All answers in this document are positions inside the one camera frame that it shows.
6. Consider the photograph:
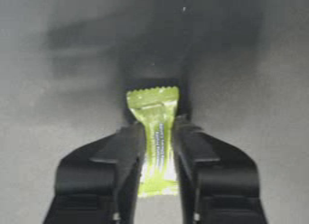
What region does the green candy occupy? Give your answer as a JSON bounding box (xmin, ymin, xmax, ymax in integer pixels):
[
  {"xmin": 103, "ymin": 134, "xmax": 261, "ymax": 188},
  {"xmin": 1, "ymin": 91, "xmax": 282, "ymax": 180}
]
[{"xmin": 124, "ymin": 85, "xmax": 180, "ymax": 199}]

